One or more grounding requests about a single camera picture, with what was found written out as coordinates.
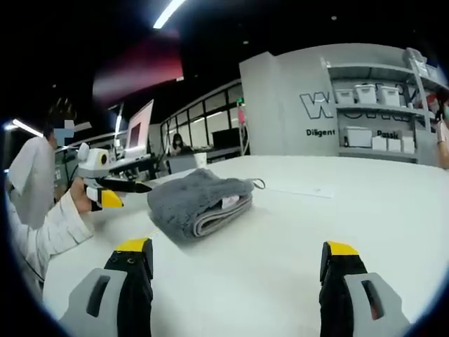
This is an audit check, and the red hanging screen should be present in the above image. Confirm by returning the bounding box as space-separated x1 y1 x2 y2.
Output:
92 30 185 107

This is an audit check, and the long ceiling light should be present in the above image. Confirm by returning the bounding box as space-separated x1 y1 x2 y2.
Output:
152 0 187 29
11 119 45 138

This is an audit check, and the white computer monitor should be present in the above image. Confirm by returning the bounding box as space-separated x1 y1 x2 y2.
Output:
123 99 156 159

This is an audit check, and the dark monitor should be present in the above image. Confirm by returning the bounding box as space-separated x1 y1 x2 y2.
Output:
211 127 242 149

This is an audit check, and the grey shelf unit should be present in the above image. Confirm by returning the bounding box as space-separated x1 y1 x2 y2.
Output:
320 47 449 164

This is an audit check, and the white lidded storage bin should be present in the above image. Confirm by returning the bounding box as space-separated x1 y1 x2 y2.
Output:
380 86 403 107
333 87 356 105
354 84 382 105

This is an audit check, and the grey towel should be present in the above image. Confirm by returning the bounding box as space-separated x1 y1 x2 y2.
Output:
147 168 267 244

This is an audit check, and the large white box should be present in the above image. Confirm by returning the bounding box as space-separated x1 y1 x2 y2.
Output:
342 126 374 149

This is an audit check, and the person's left hand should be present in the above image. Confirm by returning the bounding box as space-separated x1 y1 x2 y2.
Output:
66 180 94 214

